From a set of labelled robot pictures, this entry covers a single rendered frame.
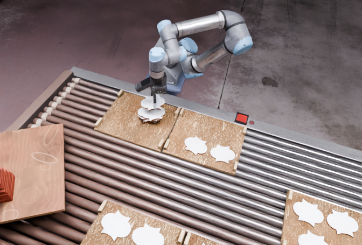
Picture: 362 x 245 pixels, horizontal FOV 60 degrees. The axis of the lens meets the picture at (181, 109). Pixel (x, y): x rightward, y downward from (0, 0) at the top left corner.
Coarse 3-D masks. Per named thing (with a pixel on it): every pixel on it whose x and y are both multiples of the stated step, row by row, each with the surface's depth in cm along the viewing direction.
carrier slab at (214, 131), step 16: (192, 112) 193; (176, 128) 184; (192, 128) 184; (208, 128) 185; (224, 128) 186; (240, 128) 187; (176, 144) 176; (208, 144) 177; (224, 144) 178; (240, 144) 178; (192, 160) 169; (208, 160) 170
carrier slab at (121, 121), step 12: (132, 96) 200; (120, 108) 192; (132, 108) 192; (168, 108) 194; (108, 120) 185; (120, 120) 185; (132, 120) 186; (168, 120) 188; (108, 132) 178; (120, 132) 179; (132, 132) 179; (144, 132) 180; (156, 132) 181; (168, 132) 181; (144, 144) 174; (156, 144) 175
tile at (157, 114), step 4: (144, 112) 182; (148, 112) 182; (152, 112) 182; (156, 112) 182; (160, 112) 182; (164, 112) 183; (144, 116) 179; (148, 116) 180; (152, 116) 180; (156, 116) 180; (160, 116) 180; (152, 120) 179
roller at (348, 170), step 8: (80, 88) 205; (88, 88) 204; (104, 96) 202; (112, 96) 201; (248, 136) 185; (256, 144) 183; (264, 144) 182; (272, 144) 182; (280, 152) 181; (288, 152) 180; (296, 152) 179; (312, 160) 177; (320, 160) 176; (328, 160) 177; (336, 168) 175; (344, 168) 174; (352, 168) 174; (360, 176) 172
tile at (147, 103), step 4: (148, 96) 180; (144, 100) 178; (148, 100) 178; (152, 100) 178; (164, 100) 178; (144, 104) 176; (148, 104) 176; (152, 104) 176; (160, 104) 176; (144, 108) 175; (148, 108) 174; (152, 108) 174; (156, 108) 175; (160, 108) 174
